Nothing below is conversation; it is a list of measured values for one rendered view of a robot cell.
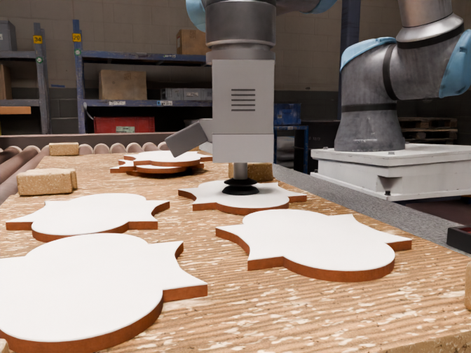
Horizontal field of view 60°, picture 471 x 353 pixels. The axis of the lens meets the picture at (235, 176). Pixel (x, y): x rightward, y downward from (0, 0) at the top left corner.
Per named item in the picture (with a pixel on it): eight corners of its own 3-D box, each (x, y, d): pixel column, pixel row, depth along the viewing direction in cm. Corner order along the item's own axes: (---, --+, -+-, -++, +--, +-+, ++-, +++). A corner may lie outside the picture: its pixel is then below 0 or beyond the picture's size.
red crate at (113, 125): (151, 139, 508) (150, 115, 503) (155, 141, 466) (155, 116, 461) (94, 140, 488) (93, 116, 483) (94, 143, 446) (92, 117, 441)
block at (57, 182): (73, 190, 52) (71, 169, 51) (72, 194, 50) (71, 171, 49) (19, 194, 50) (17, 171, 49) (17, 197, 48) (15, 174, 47)
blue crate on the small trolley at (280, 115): (271, 123, 439) (271, 104, 436) (302, 125, 398) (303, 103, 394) (241, 124, 419) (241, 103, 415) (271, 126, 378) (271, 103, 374)
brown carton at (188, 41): (216, 61, 511) (216, 35, 506) (225, 58, 475) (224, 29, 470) (176, 60, 496) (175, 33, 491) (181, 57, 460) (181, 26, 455)
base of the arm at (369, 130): (373, 146, 102) (373, 106, 100) (420, 148, 88) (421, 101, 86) (321, 150, 96) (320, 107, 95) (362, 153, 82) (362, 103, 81)
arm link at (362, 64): (357, 106, 99) (357, 49, 98) (413, 102, 90) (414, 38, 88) (330, 106, 91) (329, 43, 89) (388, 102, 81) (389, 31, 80)
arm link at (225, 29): (204, -1, 40) (205, 17, 48) (205, 48, 40) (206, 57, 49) (281, 0, 40) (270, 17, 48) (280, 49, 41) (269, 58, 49)
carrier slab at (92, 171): (202, 156, 100) (202, 150, 100) (275, 187, 62) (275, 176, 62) (44, 163, 88) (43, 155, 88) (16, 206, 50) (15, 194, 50)
